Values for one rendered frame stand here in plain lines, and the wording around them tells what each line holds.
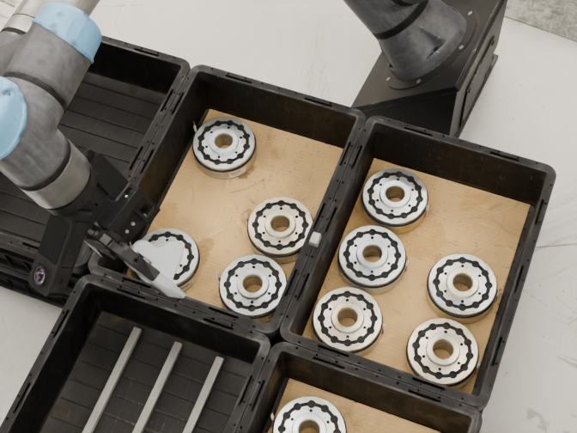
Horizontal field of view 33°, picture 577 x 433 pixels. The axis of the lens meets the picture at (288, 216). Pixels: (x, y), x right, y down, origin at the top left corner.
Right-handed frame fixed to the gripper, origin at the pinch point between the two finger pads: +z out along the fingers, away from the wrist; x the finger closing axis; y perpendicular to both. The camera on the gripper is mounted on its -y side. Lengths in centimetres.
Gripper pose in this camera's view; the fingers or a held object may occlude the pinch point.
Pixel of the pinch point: (142, 279)
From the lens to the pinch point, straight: 128.1
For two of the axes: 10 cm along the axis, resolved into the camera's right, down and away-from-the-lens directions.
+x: -7.2, -3.4, 6.0
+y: 5.7, -7.9, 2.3
